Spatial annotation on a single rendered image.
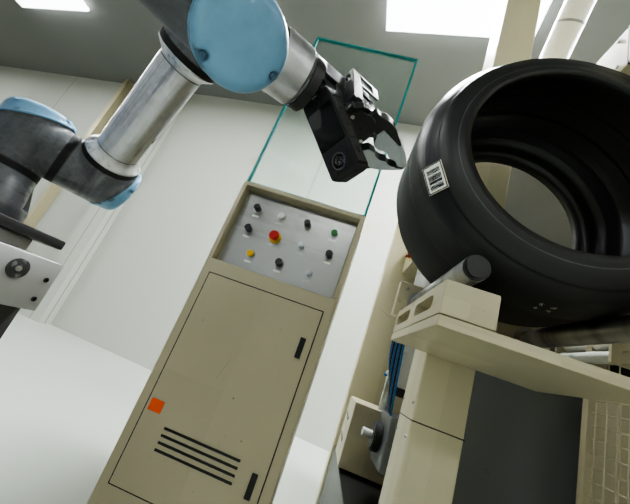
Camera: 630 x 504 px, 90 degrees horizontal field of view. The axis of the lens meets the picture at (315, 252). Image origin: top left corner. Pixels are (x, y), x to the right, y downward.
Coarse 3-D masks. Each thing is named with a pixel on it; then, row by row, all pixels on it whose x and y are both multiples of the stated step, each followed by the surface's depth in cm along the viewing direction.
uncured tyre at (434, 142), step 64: (512, 64) 66; (576, 64) 66; (448, 128) 61; (512, 128) 89; (576, 128) 81; (448, 192) 58; (576, 192) 86; (448, 256) 61; (512, 256) 53; (576, 256) 51; (512, 320) 67; (576, 320) 59
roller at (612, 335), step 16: (592, 320) 59; (608, 320) 55; (624, 320) 52; (528, 336) 76; (544, 336) 70; (560, 336) 66; (576, 336) 62; (592, 336) 58; (608, 336) 55; (624, 336) 52
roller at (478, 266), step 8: (472, 256) 52; (480, 256) 52; (464, 264) 52; (472, 264) 51; (480, 264) 51; (488, 264) 51; (448, 272) 59; (456, 272) 55; (464, 272) 52; (472, 272) 51; (480, 272) 51; (488, 272) 51; (440, 280) 62; (456, 280) 55; (464, 280) 53; (472, 280) 52; (480, 280) 51; (432, 288) 67; (416, 296) 79
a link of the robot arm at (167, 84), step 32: (160, 32) 55; (160, 64) 57; (192, 64) 56; (128, 96) 61; (160, 96) 60; (128, 128) 63; (160, 128) 65; (96, 160) 64; (128, 160) 67; (96, 192) 69; (128, 192) 72
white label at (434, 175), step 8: (440, 160) 59; (432, 168) 60; (440, 168) 59; (424, 176) 61; (432, 176) 60; (440, 176) 59; (432, 184) 60; (440, 184) 59; (448, 184) 58; (432, 192) 60
